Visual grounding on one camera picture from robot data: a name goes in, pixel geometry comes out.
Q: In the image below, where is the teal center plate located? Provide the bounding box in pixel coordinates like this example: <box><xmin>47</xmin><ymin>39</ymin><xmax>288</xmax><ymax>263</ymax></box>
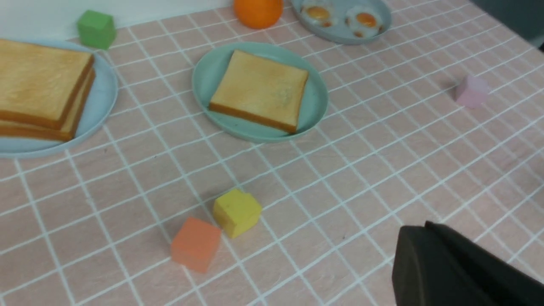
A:
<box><xmin>192</xmin><ymin>41</ymin><xmax>329</xmax><ymax>143</ymax></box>

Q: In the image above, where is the right fried egg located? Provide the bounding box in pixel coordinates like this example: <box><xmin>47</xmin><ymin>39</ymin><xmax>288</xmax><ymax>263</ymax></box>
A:
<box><xmin>345</xmin><ymin>6</ymin><xmax>383</xmax><ymax>38</ymax></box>

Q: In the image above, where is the yellow block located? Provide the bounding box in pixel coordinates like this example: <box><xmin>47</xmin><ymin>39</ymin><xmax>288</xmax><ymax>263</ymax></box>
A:
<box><xmin>212</xmin><ymin>189</ymin><xmax>262</xmax><ymax>239</ymax></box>

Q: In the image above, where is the light blue bread plate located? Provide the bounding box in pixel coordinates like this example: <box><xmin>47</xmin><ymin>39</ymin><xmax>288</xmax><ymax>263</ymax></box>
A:
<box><xmin>0</xmin><ymin>40</ymin><xmax>119</xmax><ymax>158</ymax></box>

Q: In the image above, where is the toast slice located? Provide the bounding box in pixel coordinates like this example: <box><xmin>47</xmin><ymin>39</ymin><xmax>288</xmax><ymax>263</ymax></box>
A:
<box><xmin>0</xmin><ymin>39</ymin><xmax>94</xmax><ymax>129</ymax></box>
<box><xmin>0</xmin><ymin>68</ymin><xmax>96</xmax><ymax>142</ymax></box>
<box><xmin>208</xmin><ymin>50</ymin><xmax>309</xmax><ymax>134</ymax></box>

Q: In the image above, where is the pink checkered tablecloth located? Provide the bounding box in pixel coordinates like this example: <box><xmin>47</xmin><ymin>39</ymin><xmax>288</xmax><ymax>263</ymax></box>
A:
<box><xmin>0</xmin><ymin>0</ymin><xmax>544</xmax><ymax>306</ymax></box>

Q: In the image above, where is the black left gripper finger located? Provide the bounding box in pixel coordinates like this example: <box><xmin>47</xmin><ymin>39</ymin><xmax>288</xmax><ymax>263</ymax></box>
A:
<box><xmin>392</xmin><ymin>221</ymin><xmax>544</xmax><ymax>306</ymax></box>

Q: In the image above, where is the orange cube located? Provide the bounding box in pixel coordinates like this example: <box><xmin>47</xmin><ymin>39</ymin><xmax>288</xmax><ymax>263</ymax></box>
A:
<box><xmin>170</xmin><ymin>217</ymin><xmax>221</xmax><ymax>274</ymax></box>

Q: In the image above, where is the grey blue egg plate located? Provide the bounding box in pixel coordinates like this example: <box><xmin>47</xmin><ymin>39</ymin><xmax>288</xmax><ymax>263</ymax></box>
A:
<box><xmin>291</xmin><ymin>0</ymin><xmax>392</xmax><ymax>45</ymax></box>

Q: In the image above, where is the pink cube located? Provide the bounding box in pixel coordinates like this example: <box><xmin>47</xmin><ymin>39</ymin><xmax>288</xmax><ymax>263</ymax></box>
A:
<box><xmin>455</xmin><ymin>75</ymin><xmax>490</xmax><ymax>108</ymax></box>

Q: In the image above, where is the orange fruit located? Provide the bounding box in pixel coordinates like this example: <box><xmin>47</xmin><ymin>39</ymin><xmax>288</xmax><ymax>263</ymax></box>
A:
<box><xmin>233</xmin><ymin>0</ymin><xmax>283</xmax><ymax>30</ymax></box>

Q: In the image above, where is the fried egg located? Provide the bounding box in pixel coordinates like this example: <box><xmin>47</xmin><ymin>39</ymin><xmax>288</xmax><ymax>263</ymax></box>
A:
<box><xmin>300</xmin><ymin>0</ymin><xmax>338</xmax><ymax>28</ymax></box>
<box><xmin>345</xmin><ymin>6</ymin><xmax>383</xmax><ymax>38</ymax></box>

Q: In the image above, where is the green cube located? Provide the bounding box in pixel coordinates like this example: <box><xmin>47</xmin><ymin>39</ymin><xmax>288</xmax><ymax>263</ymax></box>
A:
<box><xmin>76</xmin><ymin>10</ymin><xmax>117</xmax><ymax>50</ymax></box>

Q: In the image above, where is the left fried egg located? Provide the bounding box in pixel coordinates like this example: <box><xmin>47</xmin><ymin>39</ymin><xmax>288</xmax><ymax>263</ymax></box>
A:
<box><xmin>300</xmin><ymin>0</ymin><xmax>338</xmax><ymax>28</ymax></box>

